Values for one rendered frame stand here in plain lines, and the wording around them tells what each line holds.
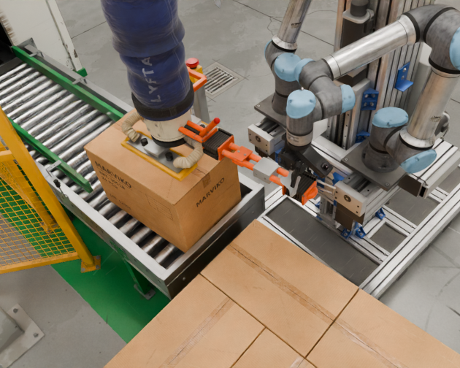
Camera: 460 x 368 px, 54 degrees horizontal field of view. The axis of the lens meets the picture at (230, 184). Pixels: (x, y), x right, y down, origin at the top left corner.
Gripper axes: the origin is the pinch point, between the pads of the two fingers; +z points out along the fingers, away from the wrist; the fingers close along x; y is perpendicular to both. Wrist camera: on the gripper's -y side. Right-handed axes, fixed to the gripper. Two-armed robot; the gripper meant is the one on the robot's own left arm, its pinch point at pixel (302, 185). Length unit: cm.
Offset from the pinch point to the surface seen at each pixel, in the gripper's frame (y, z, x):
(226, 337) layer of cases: 11, 70, 36
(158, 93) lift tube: 53, -19, 8
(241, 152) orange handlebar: 24.8, -1.2, 0.7
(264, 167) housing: 14.1, -1.4, 1.6
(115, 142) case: 99, 30, 6
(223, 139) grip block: 34.1, -1.5, -0.5
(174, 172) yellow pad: 48, 11, 14
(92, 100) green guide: 175, 63, -28
